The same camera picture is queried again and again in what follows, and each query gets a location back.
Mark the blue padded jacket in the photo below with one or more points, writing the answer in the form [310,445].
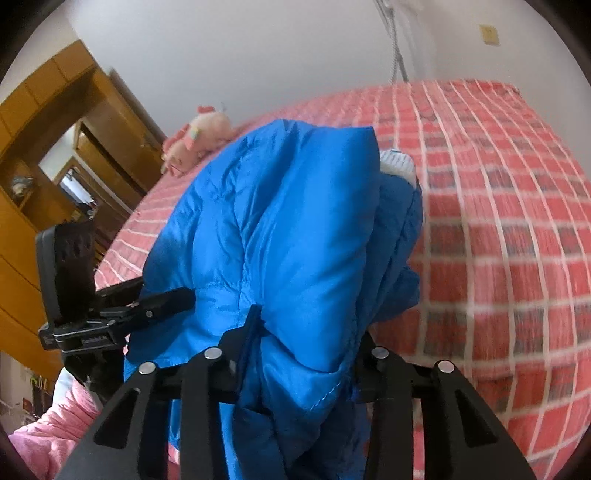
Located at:
[286,230]

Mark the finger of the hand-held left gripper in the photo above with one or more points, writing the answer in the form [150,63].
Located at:
[120,290]
[161,304]

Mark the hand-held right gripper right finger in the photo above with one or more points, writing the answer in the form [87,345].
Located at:
[369,357]

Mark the wooden door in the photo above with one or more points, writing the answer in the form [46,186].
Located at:
[120,138]

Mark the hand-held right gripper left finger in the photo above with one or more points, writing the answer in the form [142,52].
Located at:
[253,323]

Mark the small pale ornament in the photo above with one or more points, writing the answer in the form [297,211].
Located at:
[22,185]

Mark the person's left forearm pink sleeve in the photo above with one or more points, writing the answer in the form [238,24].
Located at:
[46,438]

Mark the red checked bed sheet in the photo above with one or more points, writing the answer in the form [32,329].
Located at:
[485,184]

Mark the wooden cabinet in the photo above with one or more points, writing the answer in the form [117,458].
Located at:
[27,277]

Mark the yellow wall socket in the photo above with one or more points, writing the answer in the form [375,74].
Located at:
[490,35]

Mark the pink plush unicorn toy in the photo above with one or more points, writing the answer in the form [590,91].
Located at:
[203,131]

